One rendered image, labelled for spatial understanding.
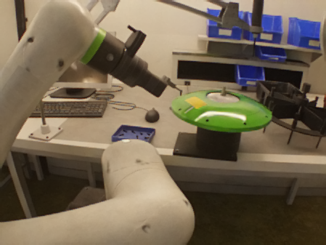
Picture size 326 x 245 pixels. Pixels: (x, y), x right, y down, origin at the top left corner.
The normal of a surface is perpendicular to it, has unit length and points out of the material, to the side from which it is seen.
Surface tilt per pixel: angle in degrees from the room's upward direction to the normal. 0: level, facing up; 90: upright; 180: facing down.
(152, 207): 20
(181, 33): 90
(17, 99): 95
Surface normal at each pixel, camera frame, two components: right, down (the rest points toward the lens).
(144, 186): -0.19, -0.86
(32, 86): 0.50, 0.53
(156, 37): -0.12, 0.40
